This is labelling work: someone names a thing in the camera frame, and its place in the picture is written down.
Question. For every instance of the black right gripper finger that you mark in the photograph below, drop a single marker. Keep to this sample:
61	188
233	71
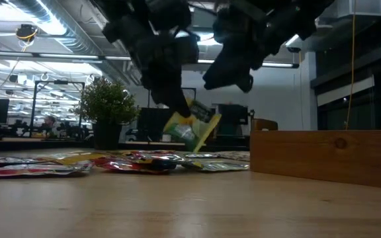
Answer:
223	77
247	83

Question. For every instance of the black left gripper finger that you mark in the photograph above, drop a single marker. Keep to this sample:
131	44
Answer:
180	97
174	106

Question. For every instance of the green tea bag sachet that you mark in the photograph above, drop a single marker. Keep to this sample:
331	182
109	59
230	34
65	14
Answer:
157	158
200	155
217	166
194	132

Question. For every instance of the red tea bag sachet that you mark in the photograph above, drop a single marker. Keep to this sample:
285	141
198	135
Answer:
134	168
5	161
38	169

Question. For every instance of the wooden compartment tray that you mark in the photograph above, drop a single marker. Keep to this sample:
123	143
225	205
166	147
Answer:
326	158

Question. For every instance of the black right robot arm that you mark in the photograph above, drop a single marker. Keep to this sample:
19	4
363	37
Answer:
293	20

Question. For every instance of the black partition screen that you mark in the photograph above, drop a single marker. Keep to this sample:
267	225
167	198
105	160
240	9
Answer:
151	125

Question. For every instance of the small green potted plant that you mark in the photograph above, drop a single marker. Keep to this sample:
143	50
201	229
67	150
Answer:
106	102

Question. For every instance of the person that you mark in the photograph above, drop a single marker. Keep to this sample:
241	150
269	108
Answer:
49	120

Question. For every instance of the black frame rig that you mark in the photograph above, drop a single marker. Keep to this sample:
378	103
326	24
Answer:
59	82
190	88

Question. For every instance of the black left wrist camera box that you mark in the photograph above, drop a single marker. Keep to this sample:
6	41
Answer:
188	49

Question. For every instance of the black wall camera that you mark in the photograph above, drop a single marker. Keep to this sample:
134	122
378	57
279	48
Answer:
293	49

